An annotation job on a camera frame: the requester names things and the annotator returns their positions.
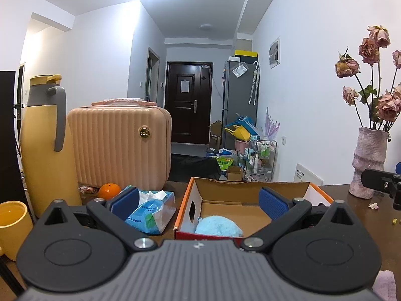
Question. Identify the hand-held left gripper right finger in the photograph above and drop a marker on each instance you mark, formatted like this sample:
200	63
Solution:
272	203

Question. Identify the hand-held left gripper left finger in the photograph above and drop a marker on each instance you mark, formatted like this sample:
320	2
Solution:
125	202

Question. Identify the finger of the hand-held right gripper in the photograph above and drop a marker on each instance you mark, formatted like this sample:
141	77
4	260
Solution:
380	182

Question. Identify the orange cardboard box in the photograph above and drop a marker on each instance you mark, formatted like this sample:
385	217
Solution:
225	191

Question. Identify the lilac fluffy towel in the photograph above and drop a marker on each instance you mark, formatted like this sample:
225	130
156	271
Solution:
385	287

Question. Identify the orange fruit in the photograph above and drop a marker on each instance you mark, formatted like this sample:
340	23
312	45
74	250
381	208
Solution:
109	190

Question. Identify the pink textured vase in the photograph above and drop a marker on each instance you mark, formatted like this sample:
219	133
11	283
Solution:
369	163

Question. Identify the blue tissue pack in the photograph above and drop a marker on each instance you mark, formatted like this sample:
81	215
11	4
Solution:
156	213

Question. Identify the snack packet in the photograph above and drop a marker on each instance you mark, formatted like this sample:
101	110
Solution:
87	190

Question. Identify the small cardboard box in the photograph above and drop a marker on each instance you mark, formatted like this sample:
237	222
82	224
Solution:
235	174

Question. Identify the pink ribbed suitcase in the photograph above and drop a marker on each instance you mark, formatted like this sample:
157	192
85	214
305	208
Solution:
109	147

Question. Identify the light blue fluffy cloth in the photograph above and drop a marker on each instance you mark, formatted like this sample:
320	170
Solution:
219	225

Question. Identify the green printed bag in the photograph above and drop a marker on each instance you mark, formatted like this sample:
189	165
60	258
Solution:
226	165

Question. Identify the pink bucket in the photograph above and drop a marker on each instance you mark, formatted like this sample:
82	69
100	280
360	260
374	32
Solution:
242	145

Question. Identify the purple folded stand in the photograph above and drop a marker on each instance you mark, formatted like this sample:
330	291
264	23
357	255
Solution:
272	127

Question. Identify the black bag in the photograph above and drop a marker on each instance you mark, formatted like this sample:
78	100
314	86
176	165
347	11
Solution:
194	167

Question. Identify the yellow watering can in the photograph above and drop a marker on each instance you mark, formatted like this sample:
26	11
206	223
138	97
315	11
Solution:
239	133

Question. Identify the open cardboard carton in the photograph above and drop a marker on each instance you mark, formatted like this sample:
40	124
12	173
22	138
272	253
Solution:
215	134

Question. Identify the grey fridge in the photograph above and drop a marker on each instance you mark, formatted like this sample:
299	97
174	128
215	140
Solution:
238	106

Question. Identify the dark brown entrance door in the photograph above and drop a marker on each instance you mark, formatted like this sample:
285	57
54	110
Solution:
188	116

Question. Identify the yellow cup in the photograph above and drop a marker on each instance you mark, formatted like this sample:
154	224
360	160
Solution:
12	235

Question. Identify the white folded umbrellas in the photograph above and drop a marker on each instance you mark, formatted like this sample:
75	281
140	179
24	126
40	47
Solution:
254	84

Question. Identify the grey side door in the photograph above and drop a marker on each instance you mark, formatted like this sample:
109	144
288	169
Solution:
153	78

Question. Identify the bunch of dried pink roses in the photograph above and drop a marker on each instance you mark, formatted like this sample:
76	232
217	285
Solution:
371	48

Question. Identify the black monitor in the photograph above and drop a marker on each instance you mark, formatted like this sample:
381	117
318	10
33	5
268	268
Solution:
7	138

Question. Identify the clear plastic bag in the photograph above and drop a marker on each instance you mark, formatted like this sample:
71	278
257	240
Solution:
240	70

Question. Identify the yellow box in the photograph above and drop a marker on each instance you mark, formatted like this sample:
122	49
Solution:
247	54

